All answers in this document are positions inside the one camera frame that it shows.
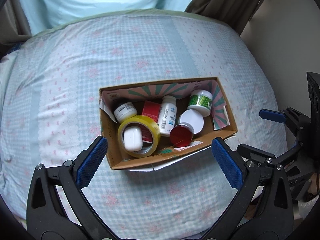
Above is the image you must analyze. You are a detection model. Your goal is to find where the pale green jar white lid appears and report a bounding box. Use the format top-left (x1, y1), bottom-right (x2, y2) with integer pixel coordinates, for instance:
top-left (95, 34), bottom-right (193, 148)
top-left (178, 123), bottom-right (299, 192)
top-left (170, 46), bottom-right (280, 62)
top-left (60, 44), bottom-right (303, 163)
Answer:
top-left (178, 109), bottom-right (204, 134)

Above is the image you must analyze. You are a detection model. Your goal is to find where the red jar silver lid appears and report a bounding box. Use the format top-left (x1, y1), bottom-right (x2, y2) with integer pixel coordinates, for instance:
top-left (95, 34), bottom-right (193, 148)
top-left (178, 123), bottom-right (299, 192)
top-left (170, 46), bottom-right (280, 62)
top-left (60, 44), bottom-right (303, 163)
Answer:
top-left (169, 123), bottom-right (194, 147)

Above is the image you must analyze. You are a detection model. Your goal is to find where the white pill bottle green label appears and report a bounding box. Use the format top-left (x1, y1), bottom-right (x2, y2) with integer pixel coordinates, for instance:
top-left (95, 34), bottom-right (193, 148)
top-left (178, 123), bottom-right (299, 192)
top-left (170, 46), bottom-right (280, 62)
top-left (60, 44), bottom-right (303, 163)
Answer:
top-left (157, 95), bottom-right (177, 137)

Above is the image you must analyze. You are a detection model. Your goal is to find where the white earbuds case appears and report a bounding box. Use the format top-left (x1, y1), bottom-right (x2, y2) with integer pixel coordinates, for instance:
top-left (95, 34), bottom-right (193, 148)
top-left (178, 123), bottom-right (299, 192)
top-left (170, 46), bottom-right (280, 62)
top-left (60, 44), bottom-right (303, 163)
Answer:
top-left (123, 126), bottom-right (143, 152)

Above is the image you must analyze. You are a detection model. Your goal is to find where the red carton box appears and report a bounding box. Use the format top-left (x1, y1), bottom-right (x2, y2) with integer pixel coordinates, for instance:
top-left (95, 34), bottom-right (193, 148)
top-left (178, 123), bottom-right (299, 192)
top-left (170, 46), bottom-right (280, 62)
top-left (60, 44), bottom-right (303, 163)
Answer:
top-left (140, 101), bottom-right (161, 143)

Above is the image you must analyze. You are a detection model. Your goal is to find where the cardboard box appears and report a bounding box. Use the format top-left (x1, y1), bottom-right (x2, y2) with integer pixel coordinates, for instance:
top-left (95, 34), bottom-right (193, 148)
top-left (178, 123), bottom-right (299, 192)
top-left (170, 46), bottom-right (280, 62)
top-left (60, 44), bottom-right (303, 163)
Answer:
top-left (99, 77), bottom-right (238, 171)

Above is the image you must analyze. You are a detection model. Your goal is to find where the yellow tape roll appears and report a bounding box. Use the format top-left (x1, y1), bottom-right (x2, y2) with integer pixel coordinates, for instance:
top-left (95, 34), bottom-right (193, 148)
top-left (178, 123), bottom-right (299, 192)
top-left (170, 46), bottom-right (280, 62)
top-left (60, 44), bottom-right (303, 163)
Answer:
top-left (117, 115), bottom-right (161, 158)

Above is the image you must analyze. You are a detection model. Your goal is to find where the white jar black lid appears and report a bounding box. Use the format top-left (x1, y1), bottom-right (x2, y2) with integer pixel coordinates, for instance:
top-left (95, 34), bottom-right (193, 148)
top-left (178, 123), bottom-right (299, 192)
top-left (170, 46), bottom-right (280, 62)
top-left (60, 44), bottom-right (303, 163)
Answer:
top-left (113, 101), bottom-right (137, 124)

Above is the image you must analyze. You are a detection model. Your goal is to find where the person's hand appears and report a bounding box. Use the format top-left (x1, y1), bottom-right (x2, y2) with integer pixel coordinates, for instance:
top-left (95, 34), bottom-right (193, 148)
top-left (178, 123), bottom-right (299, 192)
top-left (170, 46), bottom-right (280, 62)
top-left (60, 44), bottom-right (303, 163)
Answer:
top-left (308, 173), bottom-right (319, 195)

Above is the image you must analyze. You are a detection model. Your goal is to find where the light blue bed sheet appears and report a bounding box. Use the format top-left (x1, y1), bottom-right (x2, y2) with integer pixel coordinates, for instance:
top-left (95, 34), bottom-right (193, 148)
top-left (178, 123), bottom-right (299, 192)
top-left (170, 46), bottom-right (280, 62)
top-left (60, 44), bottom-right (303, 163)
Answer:
top-left (1, 11), bottom-right (287, 239)

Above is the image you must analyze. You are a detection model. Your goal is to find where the left grey curtain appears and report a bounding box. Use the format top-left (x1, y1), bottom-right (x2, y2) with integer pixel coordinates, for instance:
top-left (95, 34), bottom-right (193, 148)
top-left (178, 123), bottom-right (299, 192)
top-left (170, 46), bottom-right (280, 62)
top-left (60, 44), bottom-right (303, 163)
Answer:
top-left (1, 0), bottom-right (31, 54)

